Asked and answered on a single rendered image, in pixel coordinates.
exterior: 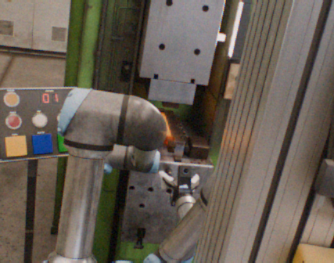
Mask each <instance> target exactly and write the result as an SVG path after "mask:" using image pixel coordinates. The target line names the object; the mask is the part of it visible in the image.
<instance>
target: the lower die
mask: <svg viewBox="0 0 334 263"><path fill-rule="evenodd" d="M156 108H157V109H163V111H164V113H165V117H166V119H167V123H168V125H169V128H170V132H171V136H172V137H175V139H174V144H175V146H176V148H174V153H168V152H167V146H166V144H163V145H162V146H161V147H159V148H158V149H157V151H158V152H159V153H160V155H161V156H166V157H173V156H174V155H175V156H180V157H182V154H183V152H184V146H185V141H184V138H183V136H182V138H181V139H180V136H181V135H182V133H180V135H179V134H178V133H179V132H180V131H181V130H178V128H179V125H178V123H176V124H175V122H176V121H177V119H175V118H176V116H174V117H173V115H174V111H170V110H165V109H164V108H159V107H156ZM174 119H175V120H174ZM176 125H178V127H177V128H176Z"/></svg>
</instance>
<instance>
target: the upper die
mask: <svg viewBox="0 0 334 263"><path fill-rule="evenodd" d="M143 81H144V84H145V90H146V95H147V99H149V100H155V101H164V102H169V103H182V104H188V105H192V103H193V100H194V94H195V90H196V85H194V83H193V82H192V79H191V81H190V83H185V82H176V81H168V80H159V79H157V76H156V74H154V78H145V77H143Z"/></svg>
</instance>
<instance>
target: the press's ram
mask: <svg viewBox="0 0 334 263"><path fill-rule="evenodd" d="M224 2H225V0H145V5H144V9H143V18H142V25H141V34H140V38H139V42H138V54H137V58H136V63H137V66H138V74H139V76H140V77H145V78H154V74H156V76H157V79H159V80H168V81H176V82H185V83H190V81H191V79H192V82H193V83H194V85H208V82H209V76H210V69H211V66H212V63H213V57H214V50H215V47H216V44H217V40H218V41H224V38H225V35H224V34H221V33H218V31H219V28H220V25H221V18H222V12H223V9H224Z"/></svg>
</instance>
